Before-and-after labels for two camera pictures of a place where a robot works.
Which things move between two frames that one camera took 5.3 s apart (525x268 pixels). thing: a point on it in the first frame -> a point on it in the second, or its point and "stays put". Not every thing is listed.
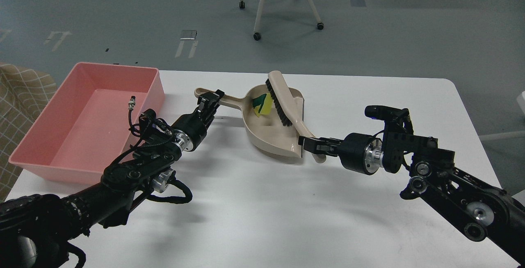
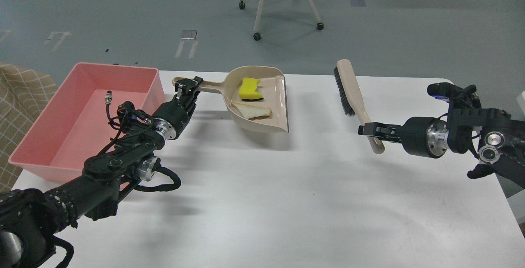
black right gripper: (362, 153) -> (425, 136)
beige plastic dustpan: (265, 122) -> (271, 87)
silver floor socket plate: (188, 34) stays put
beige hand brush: (288, 103) -> (350, 93)
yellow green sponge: (262, 105) -> (247, 91)
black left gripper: (194, 124) -> (172, 118)
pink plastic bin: (93, 114) stays put
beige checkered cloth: (24, 92) stays put
